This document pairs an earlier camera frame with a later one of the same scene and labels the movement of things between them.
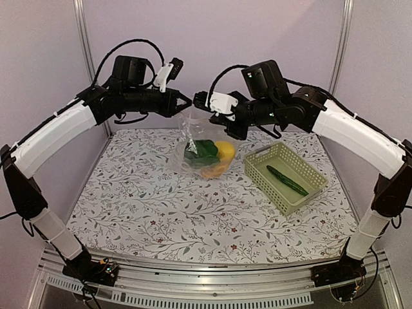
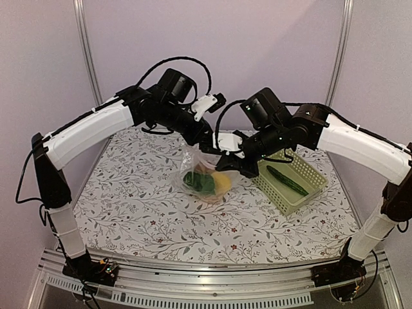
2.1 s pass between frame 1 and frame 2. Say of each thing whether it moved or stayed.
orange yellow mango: moved
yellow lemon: moved
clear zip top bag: moved
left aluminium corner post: stayed
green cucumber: stayed
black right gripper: moved
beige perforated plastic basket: stayed
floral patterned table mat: stayed
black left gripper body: moved
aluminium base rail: stayed
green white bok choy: moved
